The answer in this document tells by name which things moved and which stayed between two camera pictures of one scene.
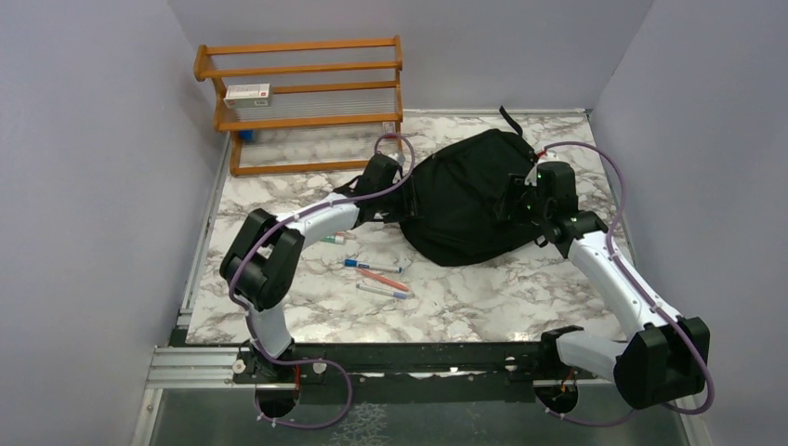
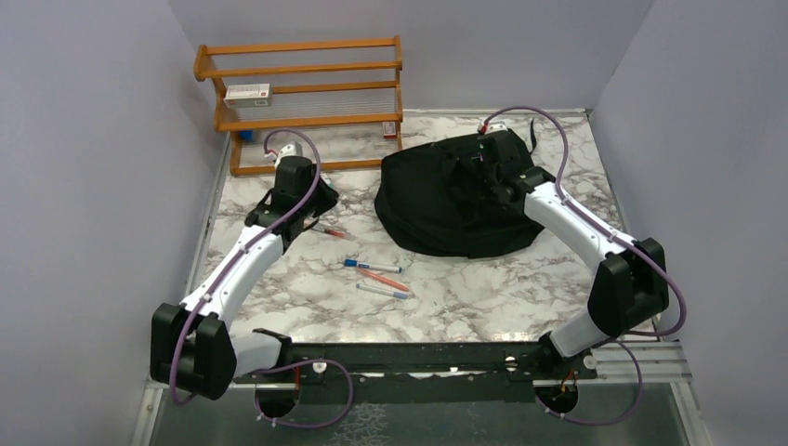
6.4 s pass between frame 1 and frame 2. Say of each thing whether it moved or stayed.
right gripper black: moved
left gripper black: moved
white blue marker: stayed
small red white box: stayed
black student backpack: stayed
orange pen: stayed
